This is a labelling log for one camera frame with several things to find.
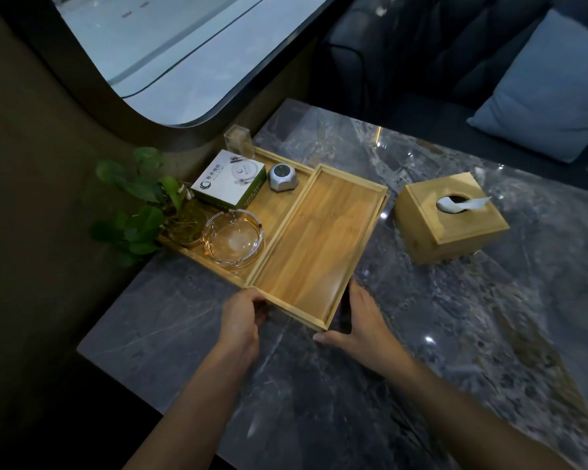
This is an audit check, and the white and green cardboard box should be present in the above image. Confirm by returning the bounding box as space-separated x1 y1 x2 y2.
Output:
190 149 268 210

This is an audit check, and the green leafy plant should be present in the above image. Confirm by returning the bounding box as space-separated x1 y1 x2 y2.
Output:
89 147 193 268

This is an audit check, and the person's right forearm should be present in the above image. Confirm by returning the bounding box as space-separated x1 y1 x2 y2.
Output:
380 358 577 470

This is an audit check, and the rounded window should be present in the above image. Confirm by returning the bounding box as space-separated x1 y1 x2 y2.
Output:
48 0 345 129

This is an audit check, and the wooden tissue box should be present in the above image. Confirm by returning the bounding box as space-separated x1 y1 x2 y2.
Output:
394 172 511 266

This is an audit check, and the dark blue sofa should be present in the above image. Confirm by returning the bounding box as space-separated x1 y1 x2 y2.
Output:
322 0 588 178

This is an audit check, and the long wooden tray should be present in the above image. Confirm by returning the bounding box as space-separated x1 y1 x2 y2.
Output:
157 146 319 290

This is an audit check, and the person's left hand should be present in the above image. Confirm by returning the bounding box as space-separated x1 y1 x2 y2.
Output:
219 288 270 366

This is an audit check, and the clear glass ashtray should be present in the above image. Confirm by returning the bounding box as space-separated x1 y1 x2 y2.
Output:
201 209 265 270

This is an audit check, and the silver round call button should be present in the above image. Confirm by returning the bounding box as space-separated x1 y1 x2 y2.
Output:
268 163 300 193

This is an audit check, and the clear acrylic holder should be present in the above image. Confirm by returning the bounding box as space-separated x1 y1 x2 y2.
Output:
223 124 256 160

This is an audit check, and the light blue cushion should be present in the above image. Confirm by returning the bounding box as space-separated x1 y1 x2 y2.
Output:
466 8 588 164

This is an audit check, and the white tissue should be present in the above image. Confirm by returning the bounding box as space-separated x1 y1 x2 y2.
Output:
435 194 493 214

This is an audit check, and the person's left forearm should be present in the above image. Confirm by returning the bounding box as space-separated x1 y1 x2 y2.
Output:
123 340 261 470

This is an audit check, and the small wooden tray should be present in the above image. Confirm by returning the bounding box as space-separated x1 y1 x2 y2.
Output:
245 164 389 333

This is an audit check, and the glass plant vase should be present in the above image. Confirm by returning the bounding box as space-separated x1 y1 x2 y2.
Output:
166 199 209 248

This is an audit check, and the person's right hand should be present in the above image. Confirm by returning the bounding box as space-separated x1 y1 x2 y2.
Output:
313 276 414 383

